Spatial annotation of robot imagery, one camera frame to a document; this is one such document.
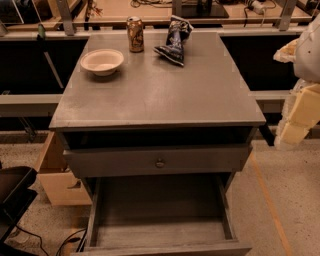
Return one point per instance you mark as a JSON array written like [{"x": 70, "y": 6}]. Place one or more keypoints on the grey wooden drawer cabinet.
[{"x": 150, "y": 102}]

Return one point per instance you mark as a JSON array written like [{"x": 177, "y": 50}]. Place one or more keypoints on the blue crumpled chip bag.
[{"x": 178, "y": 33}]

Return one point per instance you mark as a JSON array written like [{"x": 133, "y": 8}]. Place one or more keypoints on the grey top drawer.
[{"x": 115, "y": 162}]

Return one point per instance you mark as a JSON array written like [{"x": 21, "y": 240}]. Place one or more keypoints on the light wooden box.
[{"x": 59, "y": 183}]

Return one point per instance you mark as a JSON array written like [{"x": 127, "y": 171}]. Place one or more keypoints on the grey drawer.
[
  {"x": 164, "y": 215},
  {"x": 115, "y": 162}
]

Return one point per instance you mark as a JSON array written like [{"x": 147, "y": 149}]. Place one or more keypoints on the gold drink can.
[{"x": 135, "y": 34}]

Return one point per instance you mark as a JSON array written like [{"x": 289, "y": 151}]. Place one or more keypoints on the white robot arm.
[{"x": 301, "y": 109}]

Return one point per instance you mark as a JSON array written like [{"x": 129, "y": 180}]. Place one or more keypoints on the white paper bowl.
[{"x": 102, "y": 62}]

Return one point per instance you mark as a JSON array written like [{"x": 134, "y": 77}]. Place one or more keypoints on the black plastic bin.
[{"x": 15, "y": 196}]

